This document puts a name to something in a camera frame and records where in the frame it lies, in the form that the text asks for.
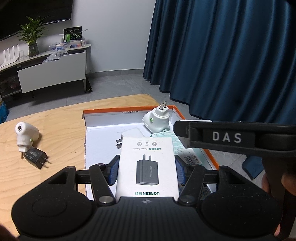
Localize white charger box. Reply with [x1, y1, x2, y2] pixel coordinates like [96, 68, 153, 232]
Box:
[115, 137, 179, 201]

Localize black Ugreen charger plug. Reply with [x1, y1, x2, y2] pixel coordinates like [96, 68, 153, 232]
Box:
[24, 147, 50, 170]

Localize white mosquito repellent heater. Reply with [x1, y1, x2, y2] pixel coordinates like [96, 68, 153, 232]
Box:
[15, 121, 40, 159]

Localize person right hand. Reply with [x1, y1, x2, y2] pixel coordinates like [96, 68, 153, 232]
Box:
[261, 172, 295, 200]

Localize teal white carton box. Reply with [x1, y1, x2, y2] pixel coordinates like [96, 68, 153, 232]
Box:
[151, 132, 202, 165]

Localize orange white box tray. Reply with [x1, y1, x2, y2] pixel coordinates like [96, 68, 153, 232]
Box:
[83, 105, 216, 197]

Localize white charger in tray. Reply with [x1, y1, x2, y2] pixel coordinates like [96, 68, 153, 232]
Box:
[116, 128, 144, 149]

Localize white heater in tray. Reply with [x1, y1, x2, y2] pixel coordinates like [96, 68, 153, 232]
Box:
[142, 101, 170, 133]

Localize blue curtain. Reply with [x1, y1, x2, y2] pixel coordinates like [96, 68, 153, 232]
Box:
[142, 0, 296, 180]

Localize white TV cabinet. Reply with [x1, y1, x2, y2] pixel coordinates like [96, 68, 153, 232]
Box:
[1, 44, 91, 99]

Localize blue plastic bag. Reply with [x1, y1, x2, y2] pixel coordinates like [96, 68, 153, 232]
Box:
[0, 100, 9, 123]

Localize clear boxes on cabinet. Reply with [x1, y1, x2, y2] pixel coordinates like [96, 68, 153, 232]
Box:
[49, 40, 86, 51]

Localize black green product box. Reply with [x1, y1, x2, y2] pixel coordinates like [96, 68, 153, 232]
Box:
[63, 26, 82, 43]

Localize white router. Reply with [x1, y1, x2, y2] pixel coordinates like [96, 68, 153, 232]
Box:
[1, 44, 20, 67]

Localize potted green plant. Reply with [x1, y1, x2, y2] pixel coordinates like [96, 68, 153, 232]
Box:
[18, 16, 48, 57]

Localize black wall television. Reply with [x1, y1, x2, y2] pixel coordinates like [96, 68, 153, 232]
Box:
[1, 0, 73, 40]

